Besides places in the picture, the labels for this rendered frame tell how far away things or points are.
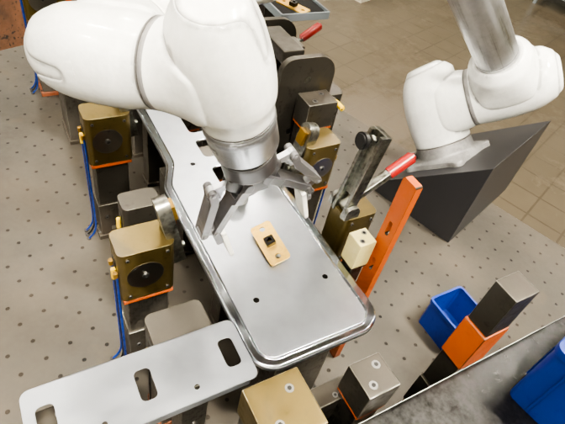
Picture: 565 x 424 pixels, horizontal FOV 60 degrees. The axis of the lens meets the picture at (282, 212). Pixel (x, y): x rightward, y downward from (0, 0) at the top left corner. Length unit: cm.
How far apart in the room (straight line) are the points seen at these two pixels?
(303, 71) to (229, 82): 54
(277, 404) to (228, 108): 35
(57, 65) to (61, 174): 87
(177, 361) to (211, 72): 41
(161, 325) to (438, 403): 41
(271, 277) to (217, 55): 44
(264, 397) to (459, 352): 29
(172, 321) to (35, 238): 59
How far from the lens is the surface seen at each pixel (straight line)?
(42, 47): 60
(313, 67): 102
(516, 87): 132
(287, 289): 80
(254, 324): 75
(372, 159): 79
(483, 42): 121
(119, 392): 70
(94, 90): 57
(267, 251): 83
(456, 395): 76
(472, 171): 131
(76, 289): 117
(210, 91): 49
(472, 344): 73
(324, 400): 72
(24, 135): 159
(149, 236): 79
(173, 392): 70
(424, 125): 140
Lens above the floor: 163
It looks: 44 degrees down
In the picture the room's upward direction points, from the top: 13 degrees clockwise
